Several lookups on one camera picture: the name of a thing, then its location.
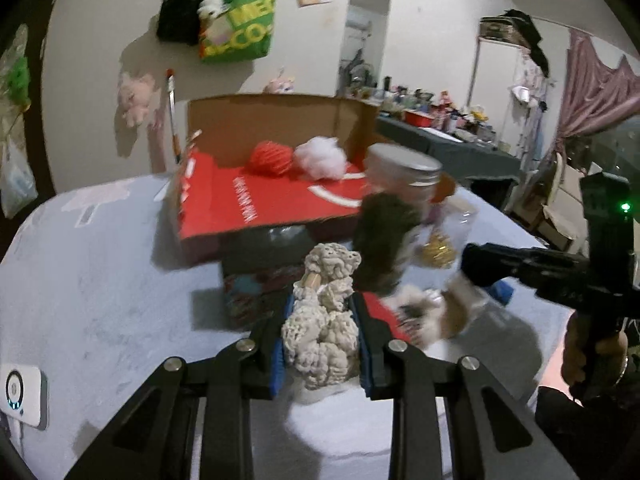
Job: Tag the white mesh pouf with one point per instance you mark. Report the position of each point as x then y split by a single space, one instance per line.
322 157

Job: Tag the clear plastic bag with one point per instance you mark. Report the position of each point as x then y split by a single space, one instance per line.
17 180

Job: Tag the cream crocheted scrunchie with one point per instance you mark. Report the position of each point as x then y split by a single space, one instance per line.
320 340

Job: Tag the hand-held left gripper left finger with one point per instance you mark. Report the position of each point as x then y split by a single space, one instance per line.
276 360

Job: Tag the black clothing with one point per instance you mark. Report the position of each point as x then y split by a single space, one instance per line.
537 45

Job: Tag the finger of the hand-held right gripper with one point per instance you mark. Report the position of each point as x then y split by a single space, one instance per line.
502 292
495 260

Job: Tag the cardboard box with red lining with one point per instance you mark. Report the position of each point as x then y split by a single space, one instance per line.
270 205

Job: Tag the small pink plush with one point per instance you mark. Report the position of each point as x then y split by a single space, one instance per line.
280 84

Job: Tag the green tote bag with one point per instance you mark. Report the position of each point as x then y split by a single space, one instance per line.
245 30

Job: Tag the black plush bag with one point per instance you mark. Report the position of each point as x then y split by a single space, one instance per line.
180 10

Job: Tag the small jar of yellow capsules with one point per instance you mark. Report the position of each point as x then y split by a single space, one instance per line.
442 250

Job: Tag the desk with dark green cloth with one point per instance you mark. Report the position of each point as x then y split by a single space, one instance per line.
450 160

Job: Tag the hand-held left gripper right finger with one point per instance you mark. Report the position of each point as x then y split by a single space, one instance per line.
366 360

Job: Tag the red mesh ball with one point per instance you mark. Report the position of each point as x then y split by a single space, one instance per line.
272 160

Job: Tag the white electronic device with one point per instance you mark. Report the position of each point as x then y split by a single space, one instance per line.
25 395

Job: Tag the tall jar of green leaves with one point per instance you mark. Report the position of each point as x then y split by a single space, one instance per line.
387 225

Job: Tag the person's right forearm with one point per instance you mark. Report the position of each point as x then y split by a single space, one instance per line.
575 430

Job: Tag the black glossy box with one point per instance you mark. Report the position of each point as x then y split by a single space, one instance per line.
255 285

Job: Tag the brown round puff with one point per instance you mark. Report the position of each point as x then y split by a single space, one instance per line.
462 315

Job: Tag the white plush dog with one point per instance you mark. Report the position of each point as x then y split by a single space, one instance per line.
212 6

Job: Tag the clutter of bottles and jars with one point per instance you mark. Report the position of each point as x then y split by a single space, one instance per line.
450 107

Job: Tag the white wardrobe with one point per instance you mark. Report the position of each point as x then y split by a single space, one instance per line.
495 90

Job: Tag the red flat card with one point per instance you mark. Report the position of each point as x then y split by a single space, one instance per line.
385 317

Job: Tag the red bowl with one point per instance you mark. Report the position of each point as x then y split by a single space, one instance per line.
417 119

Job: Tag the pink curtain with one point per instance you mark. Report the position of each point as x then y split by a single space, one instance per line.
585 95

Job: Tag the person's right hand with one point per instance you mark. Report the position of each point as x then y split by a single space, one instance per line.
575 355

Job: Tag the pink pig plush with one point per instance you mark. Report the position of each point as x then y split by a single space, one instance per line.
136 100

